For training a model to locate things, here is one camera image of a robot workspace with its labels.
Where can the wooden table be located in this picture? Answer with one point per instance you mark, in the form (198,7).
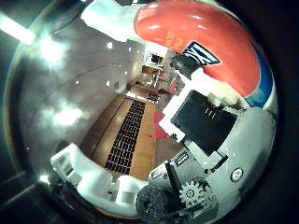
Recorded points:
(143,90)

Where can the orange spray bottle white trigger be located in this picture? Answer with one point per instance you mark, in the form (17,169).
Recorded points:
(202,34)

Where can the red chair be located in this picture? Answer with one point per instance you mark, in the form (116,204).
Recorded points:
(159,127)

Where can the black grid floor mat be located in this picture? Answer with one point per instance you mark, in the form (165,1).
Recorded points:
(126,140)

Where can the long ceiling light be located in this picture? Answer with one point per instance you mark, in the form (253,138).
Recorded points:
(17,29)

